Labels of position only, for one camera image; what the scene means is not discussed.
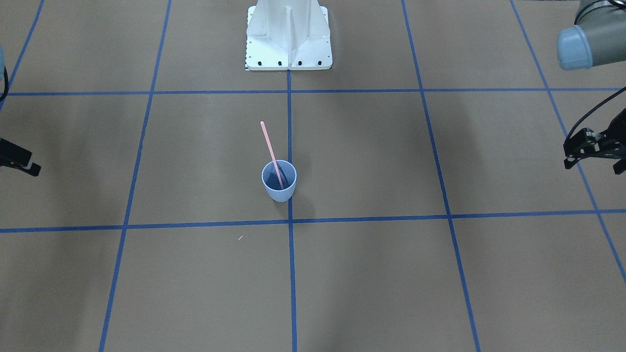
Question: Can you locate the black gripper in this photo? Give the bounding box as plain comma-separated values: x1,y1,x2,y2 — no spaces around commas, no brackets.
563,109,626,175

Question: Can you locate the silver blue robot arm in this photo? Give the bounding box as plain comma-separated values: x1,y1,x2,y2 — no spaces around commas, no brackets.
1,0,625,174

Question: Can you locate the blue plastic cup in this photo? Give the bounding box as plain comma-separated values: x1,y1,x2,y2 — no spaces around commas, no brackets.
260,159,298,202

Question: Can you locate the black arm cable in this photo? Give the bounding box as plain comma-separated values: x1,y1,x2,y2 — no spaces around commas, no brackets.
565,87,626,142

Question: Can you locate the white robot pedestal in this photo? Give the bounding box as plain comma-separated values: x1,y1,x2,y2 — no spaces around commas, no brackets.
245,0,333,71

